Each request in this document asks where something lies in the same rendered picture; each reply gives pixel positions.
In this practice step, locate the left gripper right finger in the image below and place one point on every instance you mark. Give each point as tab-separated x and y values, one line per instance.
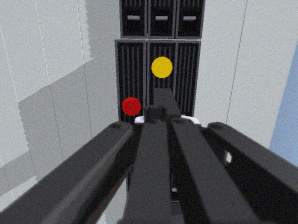
198	158

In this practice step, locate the grey metal rack frame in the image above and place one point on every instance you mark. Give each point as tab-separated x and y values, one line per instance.
58	86

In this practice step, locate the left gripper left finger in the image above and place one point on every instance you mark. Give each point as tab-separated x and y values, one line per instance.
79	190

